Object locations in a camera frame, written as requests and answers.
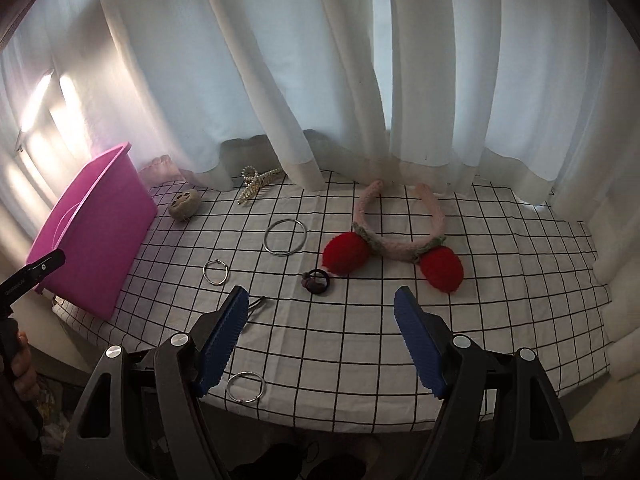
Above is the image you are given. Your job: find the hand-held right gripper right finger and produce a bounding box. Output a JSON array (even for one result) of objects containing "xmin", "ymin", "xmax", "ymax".
[{"xmin": 393, "ymin": 285, "xmax": 583, "ymax": 480}]

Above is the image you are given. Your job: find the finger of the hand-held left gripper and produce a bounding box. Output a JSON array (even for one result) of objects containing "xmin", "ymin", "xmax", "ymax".
[{"xmin": 0, "ymin": 248, "xmax": 67, "ymax": 317}]

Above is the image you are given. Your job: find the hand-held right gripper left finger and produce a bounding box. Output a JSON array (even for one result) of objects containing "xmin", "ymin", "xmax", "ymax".
[{"xmin": 59, "ymin": 285, "xmax": 250, "ymax": 480}]

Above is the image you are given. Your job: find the pink plastic bin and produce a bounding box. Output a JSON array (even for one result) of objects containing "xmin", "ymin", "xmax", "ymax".
[{"xmin": 25, "ymin": 142, "xmax": 160, "ymax": 321}]

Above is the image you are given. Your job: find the pink headband with red pompoms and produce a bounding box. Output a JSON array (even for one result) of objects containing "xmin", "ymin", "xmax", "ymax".
[{"xmin": 322, "ymin": 179, "xmax": 464, "ymax": 293}]

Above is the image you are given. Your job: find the black hair tie with charm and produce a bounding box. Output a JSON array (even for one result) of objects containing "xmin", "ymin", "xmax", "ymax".
[{"xmin": 300, "ymin": 269, "xmax": 333, "ymax": 295}]

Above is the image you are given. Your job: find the large silver bangle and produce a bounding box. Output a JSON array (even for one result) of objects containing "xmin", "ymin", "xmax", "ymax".
[{"xmin": 263, "ymin": 219, "xmax": 307, "ymax": 257}]

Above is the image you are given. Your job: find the person's left hand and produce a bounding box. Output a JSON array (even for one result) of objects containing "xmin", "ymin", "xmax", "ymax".
[{"xmin": 9, "ymin": 331, "xmax": 40, "ymax": 403}]

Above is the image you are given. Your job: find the white checked tablecloth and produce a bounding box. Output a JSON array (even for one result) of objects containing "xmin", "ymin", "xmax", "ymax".
[{"xmin": 52, "ymin": 172, "xmax": 613, "ymax": 436}]

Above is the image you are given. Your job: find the grey plush hair clip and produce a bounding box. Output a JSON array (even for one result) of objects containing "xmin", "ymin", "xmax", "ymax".
[{"xmin": 168, "ymin": 189, "xmax": 203, "ymax": 221}]

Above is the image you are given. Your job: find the gold hair claw clip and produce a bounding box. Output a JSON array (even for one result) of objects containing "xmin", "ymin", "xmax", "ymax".
[{"xmin": 236, "ymin": 166, "xmax": 285, "ymax": 207}]

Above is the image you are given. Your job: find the pink frilled cloth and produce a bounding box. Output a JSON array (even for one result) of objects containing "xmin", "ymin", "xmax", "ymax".
[{"xmin": 137, "ymin": 156, "xmax": 186, "ymax": 186}]

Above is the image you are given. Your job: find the white curtain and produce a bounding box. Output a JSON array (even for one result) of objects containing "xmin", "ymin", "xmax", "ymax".
[{"xmin": 0, "ymin": 0, "xmax": 640, "ymax": 288}]

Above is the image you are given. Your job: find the small silver ring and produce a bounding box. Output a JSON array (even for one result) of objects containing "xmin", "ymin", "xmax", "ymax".
[
  {"xmin": 226, "ymin": 371, "xmax": 266, "ymax": 403},
  {"xmin": 203, "ymin": 259, "xmax": 230, "ymax": 287}
]

